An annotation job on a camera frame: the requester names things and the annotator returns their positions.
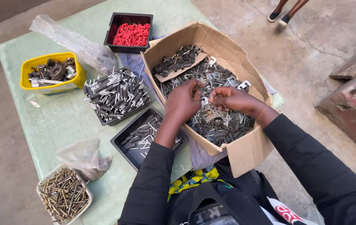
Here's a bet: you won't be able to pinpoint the weathered wooden plank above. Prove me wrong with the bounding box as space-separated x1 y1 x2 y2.
329 50 356 80

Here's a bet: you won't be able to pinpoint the shallow black plastic tray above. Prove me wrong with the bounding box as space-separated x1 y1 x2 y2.
110 105 190 171

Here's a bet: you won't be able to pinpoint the white and red printed bag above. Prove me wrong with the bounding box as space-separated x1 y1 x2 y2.
259 196 319 225

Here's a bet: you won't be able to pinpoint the thin gold bangle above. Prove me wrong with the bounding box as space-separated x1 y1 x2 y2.
256 105 269 121

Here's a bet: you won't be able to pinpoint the assorted metal parts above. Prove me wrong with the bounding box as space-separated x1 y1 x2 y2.
27 57 77 88

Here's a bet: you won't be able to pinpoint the person's right hand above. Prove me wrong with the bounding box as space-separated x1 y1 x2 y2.
208 86 266 118

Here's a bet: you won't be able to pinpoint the heap of mixed metal hardware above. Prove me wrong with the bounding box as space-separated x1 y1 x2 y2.
158 56 256 147

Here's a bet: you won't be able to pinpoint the pile of dark metal brackets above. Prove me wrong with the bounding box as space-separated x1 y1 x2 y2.
152 44 203 78

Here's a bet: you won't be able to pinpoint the loose cardboard piece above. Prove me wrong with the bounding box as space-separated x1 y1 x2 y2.
153 51 208 84

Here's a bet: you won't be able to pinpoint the black tray with red plugs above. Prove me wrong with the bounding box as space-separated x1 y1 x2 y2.
104 12 154 54

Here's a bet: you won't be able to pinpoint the red painted concrete step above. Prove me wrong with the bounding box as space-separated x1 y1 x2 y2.
314 64 356 164

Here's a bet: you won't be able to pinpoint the heap of red wall plugs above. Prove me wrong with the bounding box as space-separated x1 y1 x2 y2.
113 23 151 47

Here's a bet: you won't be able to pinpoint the large heap grey plugs, nails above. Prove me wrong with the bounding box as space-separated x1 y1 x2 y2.
83 66 151 123

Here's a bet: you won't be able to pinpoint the pale green table cover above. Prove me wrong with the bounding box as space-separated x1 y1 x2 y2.
0 0 286 225

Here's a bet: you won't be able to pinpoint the heap of brass screws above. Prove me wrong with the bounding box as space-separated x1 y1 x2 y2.
38 168 90 223

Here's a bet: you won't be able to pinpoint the black tray heaped with plugs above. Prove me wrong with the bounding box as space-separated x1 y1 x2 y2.
84 66 152 127

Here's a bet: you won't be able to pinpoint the brown cardboard box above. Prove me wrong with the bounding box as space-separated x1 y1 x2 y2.
140 21 274 179

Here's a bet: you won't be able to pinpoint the person's left hand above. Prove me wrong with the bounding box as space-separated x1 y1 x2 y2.
164 79 205 124

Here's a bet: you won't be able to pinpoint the crumpled clear plastic bag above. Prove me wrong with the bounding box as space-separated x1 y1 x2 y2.
55 138 113 181

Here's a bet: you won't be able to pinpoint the white plastic tub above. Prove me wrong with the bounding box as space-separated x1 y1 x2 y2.
36 165 94 225

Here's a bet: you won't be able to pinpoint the long clear plastic bag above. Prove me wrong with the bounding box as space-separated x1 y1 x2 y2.
29 14 119 76

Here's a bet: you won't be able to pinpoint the yellow plastic tub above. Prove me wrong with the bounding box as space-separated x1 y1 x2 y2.
20 52 87 96

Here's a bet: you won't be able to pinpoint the scattered grey plugs and nails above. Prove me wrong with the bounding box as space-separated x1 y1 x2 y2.
120 113 184 159

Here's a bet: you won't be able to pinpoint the black apron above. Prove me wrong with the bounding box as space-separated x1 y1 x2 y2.
165 156 291 225

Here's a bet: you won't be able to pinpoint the yellow patterned garment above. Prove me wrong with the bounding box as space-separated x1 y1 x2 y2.
167 166 233 202

